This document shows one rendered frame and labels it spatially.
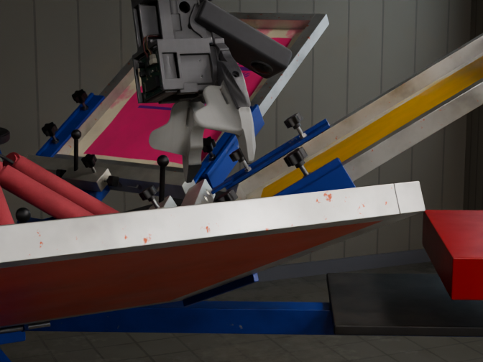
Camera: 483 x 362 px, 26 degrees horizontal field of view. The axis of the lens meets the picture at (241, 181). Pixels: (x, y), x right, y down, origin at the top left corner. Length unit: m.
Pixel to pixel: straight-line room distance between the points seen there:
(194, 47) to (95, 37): 4.34
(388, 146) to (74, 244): 1.06
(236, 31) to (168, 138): 0.14
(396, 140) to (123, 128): 1.29
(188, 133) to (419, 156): 5.17
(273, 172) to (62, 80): 2.91
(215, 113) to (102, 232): 0.17
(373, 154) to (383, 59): 4.05
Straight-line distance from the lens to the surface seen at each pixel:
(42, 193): 2.32
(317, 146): 2.58
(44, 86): 5.36
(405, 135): 2.04
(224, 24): 1.10
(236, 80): 1.05
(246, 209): 1.16
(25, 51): 5.33
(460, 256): 2.18
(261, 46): 1.11
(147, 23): 1.09
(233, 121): 1.03
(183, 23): 1.09
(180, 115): 1.13
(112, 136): 3.13
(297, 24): 3.30
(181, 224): 1.12
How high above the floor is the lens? 1.65
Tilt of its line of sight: 11 degrees down
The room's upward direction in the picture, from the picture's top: straight up
